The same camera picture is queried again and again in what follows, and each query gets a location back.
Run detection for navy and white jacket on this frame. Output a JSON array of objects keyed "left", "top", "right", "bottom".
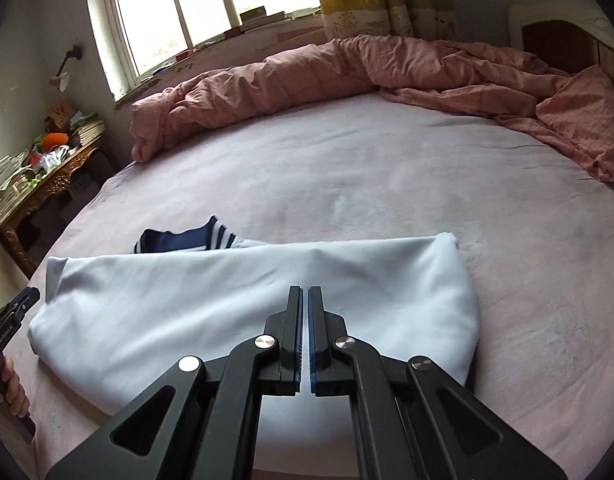
[{"left": 28, "top": 233, "right": 480, "bottom": 414}]

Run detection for left hand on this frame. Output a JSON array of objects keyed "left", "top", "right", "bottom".
[{"left": 0, "top": 356, "right": 30, "bottom": 418}]

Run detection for carved wooden console table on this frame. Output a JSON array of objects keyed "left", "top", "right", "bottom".
[{"left": 0, "top": 134, "right": 119, "bottom": 278}]

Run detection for stack of newspapers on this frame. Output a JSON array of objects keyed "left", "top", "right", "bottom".
[{"left": 0, "top": 151, "right": 36, "bottom": 225}]

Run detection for white plastic bag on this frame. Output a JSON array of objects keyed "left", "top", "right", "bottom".
[{"left": 40, "top": 145, "right": 70, "bottom": 174}]

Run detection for orange plush toy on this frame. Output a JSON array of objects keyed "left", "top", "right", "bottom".
[{"left": 40, "top": 132, "right": 69, "bottom": 153}]

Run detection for stack of books on table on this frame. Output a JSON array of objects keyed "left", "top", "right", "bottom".
[{"left": 72, "top": 115, "right": 106, "bottom": 146}]

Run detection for pink quilted duvet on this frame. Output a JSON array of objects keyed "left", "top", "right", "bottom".
[{"left": 129, "top": 35, "right": 614, "bottom": 183}]

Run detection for books on window sill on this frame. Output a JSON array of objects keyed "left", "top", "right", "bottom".
[{"left": 223, "top": 6, "right": 288, "bottom": 38}]

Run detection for white headboard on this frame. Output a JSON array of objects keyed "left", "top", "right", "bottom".
[{"left": 508, "top": 0, "right": 614, "bottom": 84}]

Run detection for wall lamp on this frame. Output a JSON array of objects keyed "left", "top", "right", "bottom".
[{"left": 49, "top": 44, "right": 83, "bottom": 92}]

